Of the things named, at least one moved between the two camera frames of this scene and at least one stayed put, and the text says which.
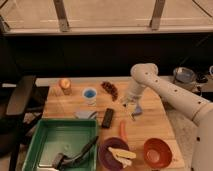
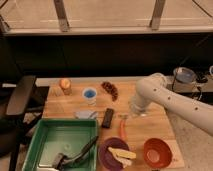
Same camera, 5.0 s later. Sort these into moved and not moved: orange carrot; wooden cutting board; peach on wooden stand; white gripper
Moved: white gripper
Not moved: wooden cutting board; peach on wooden stand; orange carrot
